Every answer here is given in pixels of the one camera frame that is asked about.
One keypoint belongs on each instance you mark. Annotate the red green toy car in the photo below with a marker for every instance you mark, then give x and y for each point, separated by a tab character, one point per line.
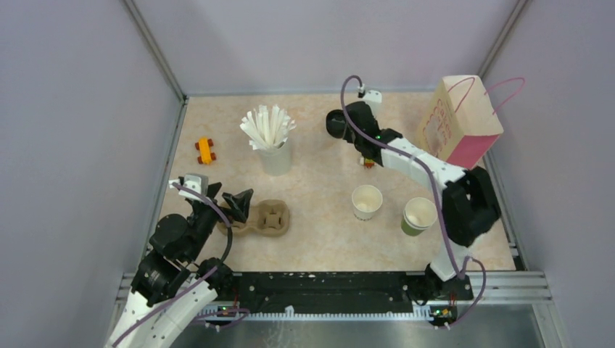
367	163

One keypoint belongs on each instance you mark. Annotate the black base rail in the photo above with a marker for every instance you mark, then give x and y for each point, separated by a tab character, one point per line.
341	292

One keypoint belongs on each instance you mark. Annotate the white paper coffee cup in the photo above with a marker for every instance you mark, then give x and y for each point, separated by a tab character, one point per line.
366	201

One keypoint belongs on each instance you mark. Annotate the beige pink cake bag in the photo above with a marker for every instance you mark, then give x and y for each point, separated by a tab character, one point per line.
460	124

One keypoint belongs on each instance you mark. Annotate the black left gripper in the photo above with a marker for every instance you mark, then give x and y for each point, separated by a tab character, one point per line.
240	204

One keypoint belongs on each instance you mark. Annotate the white straw holder cup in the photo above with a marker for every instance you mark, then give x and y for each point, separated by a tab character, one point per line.
278	161

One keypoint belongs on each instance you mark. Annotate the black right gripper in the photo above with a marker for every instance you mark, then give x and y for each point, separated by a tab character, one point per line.
348	135

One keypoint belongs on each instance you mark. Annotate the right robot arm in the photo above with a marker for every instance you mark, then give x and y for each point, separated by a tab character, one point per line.
467	206

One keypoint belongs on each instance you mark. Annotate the brown cardboard cup carrier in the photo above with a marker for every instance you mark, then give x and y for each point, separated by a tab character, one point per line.
269	218

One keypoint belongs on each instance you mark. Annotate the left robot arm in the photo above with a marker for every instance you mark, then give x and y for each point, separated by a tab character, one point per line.
185	269

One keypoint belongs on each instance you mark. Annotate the white wrapped straws bundle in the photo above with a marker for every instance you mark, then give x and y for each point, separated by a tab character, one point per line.
268	128

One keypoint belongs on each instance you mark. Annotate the orange red toy car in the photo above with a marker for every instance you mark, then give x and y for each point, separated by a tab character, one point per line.
206	155

